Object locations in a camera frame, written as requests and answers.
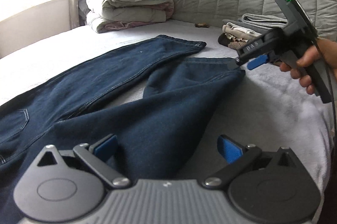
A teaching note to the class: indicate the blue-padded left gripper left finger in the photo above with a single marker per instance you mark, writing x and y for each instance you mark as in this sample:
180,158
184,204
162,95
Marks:
94,157

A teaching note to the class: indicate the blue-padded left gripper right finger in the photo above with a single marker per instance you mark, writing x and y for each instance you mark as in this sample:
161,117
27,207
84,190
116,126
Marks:
238,157

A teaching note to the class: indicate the stack of folded clothes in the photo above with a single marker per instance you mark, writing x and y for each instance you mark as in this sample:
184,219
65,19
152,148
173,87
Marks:
236,33

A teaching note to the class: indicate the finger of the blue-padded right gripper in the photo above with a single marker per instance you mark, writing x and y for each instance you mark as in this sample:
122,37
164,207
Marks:
258,61
235,64

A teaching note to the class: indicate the small brown object on bed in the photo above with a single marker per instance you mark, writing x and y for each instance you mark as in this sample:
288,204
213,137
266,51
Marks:
202,25

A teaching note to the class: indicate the dark blue jeans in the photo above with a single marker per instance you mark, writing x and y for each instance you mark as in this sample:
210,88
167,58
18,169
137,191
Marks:
156,96

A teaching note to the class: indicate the person's right hand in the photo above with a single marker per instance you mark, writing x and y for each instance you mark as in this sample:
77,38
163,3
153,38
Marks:
328,49

